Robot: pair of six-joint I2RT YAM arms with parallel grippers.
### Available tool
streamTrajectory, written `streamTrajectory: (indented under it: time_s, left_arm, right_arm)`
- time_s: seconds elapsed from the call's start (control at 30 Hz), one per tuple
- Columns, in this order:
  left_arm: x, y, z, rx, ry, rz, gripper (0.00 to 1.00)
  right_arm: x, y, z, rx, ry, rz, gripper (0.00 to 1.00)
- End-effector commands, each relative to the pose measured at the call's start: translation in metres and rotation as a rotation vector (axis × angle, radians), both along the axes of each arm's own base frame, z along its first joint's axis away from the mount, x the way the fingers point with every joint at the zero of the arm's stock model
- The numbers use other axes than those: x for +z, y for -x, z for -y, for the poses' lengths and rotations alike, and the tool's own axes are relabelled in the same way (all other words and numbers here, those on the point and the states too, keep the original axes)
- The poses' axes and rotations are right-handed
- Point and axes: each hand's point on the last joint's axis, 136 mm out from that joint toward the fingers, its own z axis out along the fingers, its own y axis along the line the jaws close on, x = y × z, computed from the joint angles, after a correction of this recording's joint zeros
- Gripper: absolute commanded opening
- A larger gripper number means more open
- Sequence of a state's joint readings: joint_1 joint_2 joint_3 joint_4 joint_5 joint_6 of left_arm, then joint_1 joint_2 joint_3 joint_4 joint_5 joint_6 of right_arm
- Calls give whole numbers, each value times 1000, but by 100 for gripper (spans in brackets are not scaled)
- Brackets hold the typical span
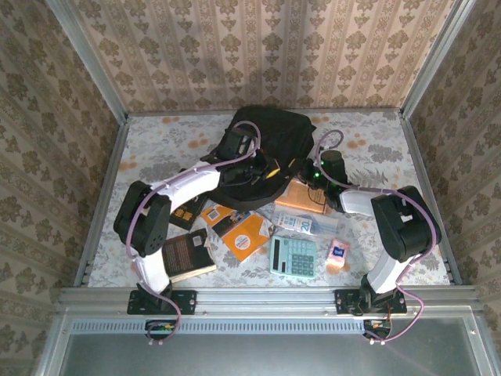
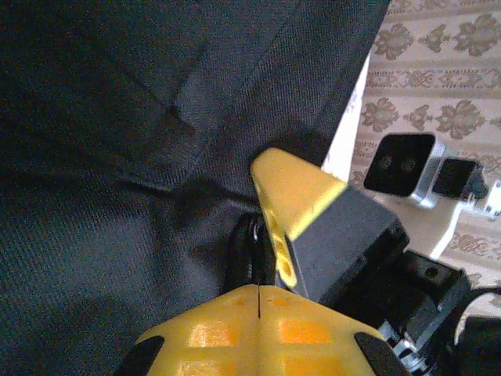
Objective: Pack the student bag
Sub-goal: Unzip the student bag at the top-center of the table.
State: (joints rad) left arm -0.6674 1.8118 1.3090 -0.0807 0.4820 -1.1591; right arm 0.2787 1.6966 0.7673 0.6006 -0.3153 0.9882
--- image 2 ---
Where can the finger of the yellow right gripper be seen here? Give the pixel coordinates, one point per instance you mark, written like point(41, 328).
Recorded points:
point(289, 188)

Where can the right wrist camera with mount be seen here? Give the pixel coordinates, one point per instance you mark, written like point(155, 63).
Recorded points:
point(399, 164)

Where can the black fabric backpack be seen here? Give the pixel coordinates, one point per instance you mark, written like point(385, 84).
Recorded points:
point(117, 156)

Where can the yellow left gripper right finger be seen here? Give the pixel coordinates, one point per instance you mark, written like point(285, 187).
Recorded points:
point(305, 340)

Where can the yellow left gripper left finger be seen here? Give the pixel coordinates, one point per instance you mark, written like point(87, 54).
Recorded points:
point(211, 337)

